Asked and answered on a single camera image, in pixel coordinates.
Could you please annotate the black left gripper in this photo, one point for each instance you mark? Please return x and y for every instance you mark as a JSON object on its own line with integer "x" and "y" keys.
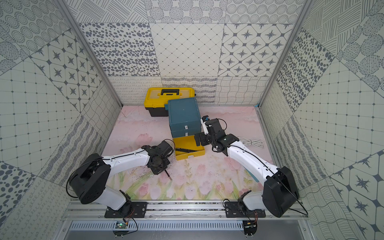
{"x": 160, "y": 165}

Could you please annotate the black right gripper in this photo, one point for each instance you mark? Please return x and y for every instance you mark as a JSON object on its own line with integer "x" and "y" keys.
{"x": 202, "y": 136}

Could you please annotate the yellow bottom drawer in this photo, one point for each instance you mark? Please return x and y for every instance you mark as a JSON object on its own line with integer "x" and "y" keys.
{"x": 188, "y": 143}

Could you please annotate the teal drawer cabinet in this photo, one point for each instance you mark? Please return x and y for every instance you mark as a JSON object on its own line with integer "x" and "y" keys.
{"x": 183, "y": 111}

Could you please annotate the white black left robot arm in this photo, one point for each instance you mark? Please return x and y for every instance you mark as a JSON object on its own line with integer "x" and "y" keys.
{"x": 89, "y": 181}

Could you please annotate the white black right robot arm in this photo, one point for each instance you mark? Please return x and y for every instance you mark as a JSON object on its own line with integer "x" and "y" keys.
{"x": 280, "y": 190}

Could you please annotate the yellow black toolbox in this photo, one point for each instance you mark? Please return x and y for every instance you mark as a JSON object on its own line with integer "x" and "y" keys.
{"x": 156, "y": 101}

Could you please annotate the teal power strip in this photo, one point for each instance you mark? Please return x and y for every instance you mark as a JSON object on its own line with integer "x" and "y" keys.
{"x": 253, "y": 176}

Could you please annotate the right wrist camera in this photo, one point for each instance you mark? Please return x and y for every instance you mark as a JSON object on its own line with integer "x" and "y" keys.
{"x": 204, "y": 119}

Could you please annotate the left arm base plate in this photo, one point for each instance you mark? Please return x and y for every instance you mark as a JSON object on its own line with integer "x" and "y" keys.
{"x": 132, "y": 209}

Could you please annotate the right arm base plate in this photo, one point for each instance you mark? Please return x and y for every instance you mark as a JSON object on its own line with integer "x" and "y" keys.
{"x": 237, "y": 210}

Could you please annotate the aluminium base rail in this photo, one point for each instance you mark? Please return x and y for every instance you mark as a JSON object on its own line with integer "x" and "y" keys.
{"x": 154, "y": 210}

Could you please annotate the white slotted cable duct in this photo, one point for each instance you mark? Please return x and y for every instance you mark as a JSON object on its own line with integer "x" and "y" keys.
{"x": 157, "y": 225}

